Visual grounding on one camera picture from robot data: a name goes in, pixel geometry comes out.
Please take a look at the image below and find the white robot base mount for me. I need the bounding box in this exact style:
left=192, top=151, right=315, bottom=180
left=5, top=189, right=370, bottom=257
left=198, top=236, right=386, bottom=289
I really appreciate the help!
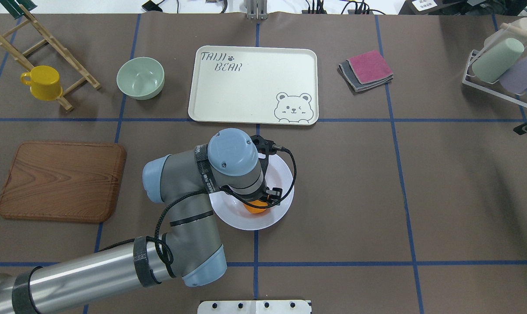
left=197, top=300, right=313, bottom=314

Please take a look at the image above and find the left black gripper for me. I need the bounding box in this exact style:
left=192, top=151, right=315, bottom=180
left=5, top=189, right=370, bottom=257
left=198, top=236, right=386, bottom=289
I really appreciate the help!
left=227, top=185, right=283, bottom=208

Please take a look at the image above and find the beige cup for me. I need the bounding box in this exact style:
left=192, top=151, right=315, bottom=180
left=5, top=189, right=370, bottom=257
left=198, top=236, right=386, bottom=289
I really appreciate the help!
left=484, top=17, right=527, bottom=48

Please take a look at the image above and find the green bowl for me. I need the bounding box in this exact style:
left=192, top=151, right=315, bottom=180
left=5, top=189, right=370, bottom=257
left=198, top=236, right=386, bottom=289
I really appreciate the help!
left=116, top=56, right=165, bottom=101

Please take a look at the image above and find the purple cup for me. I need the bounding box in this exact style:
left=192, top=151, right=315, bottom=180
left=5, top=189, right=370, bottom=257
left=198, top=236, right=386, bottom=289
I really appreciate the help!
left=499, top=56, right=527, bottom=95

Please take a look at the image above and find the wooden cutting board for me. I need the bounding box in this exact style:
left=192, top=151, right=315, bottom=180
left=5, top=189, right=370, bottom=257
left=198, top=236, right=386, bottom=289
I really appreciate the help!
left=0, top=141, right=126, bottom=223

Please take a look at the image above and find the grey cloth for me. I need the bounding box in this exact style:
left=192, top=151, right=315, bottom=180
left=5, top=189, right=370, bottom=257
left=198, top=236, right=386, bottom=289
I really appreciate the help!
left=338, top=60, right=393, bottom=93

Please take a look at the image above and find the yellow mug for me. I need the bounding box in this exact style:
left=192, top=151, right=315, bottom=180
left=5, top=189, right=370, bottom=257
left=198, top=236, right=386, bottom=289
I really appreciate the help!
left=20, top=65, right=63, bottom=101

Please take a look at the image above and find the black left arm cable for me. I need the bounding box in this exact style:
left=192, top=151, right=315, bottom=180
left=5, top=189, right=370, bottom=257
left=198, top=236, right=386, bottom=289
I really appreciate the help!
left=95, top=144, right=297, bottom=280

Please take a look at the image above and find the cream bear tray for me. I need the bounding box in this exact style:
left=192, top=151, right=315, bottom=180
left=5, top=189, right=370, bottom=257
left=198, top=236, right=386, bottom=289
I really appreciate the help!
left=188, top=45, right=319, bottom=126

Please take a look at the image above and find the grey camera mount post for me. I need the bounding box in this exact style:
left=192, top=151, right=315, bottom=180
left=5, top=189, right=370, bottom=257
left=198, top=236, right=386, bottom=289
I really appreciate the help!
left=243, top=0, right=269, bottom=20

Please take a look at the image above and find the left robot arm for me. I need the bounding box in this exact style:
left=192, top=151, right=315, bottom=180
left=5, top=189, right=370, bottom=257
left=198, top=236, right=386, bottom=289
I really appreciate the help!
left=0, top=128, right=293, bottom=314

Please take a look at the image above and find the white round plate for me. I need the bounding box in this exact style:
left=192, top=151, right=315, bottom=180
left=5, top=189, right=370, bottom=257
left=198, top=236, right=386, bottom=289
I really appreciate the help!
left=209, top=155, right=295, bottom=231

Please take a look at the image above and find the wooden drying rack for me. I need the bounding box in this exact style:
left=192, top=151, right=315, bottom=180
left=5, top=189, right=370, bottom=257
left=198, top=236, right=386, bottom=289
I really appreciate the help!
left=0, top=0, right=101, bottom=113

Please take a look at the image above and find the orange fruit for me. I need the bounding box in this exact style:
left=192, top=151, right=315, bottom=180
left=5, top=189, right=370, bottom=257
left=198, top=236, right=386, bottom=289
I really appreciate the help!
left=243, top=200, right=268, bottom=214

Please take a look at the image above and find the white wire cup rack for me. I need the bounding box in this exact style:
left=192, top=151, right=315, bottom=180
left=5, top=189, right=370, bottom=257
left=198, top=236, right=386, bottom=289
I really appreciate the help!
left=462, top=23, right=527, bottom=109

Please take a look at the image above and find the pink cloth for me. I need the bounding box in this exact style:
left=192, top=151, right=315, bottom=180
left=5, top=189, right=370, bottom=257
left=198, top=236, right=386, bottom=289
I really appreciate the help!
left=347, top=50, right=393, bottom=84

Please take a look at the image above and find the green cup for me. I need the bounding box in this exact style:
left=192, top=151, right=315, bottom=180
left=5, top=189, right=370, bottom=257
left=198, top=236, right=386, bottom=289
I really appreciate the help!
left=471, top=38, right=524, bottom=83

